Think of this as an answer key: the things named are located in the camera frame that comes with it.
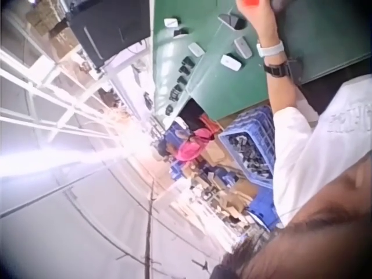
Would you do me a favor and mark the white metal frame rack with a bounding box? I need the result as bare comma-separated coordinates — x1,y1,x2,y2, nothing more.
0,8,153,152

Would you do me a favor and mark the stack of cardboard cartons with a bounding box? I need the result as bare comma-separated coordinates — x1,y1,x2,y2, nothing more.
25,0,80,56

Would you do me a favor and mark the black wrist band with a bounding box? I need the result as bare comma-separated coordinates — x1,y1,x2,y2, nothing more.
263,59,303,85

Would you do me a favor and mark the row of black plastic parts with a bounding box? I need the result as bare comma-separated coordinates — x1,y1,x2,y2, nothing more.
164,55,196,116

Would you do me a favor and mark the blue crate of black parts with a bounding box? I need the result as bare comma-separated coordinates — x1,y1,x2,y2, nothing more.
217,104,276,187

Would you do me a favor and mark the white wrist watch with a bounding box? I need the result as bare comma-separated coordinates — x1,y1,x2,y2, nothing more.
256,40,284,58

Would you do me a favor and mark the dark grey object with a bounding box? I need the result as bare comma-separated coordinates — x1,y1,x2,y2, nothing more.
267,0,292,13

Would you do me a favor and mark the heap of cardboard pieces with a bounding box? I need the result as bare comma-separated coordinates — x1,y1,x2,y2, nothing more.
200,138,262,223

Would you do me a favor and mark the black machine housing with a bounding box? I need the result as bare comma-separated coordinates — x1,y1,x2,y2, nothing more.
65,0,152,70

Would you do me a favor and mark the person's left hand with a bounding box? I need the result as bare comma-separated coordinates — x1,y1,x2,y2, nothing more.
237,0,281,45

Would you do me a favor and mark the blue plastic crate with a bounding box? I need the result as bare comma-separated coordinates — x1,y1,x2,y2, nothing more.
246,185,282,233

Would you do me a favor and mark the dark green work mat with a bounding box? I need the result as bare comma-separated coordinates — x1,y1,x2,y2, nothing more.
273,0,372,87

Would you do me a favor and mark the grey open device shell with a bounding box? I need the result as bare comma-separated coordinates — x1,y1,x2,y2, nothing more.
217,13,246,31

